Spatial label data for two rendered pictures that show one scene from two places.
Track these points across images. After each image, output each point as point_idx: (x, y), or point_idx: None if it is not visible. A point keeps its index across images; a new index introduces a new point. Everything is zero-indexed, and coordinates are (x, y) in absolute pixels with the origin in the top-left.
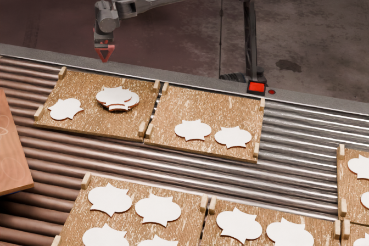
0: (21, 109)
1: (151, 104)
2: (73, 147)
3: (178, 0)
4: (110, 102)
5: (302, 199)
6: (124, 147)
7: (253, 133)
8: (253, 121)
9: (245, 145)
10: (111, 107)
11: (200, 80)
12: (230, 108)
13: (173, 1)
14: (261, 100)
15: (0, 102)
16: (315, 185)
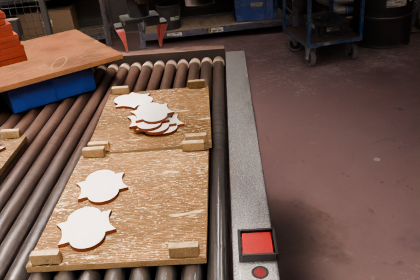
0: (136, 87)
1: (159, 146)
2: (77, 122)
3: None
4: (135, 112)
5: None
6: (76, 149)
7: (100, 252)
8: (138, 248)
9: (62, 243)
10: (130, 117)
11: (249, 179)
12: (167, 215)
13: None
14: (187, 242)
15: (100, 57)
16: None
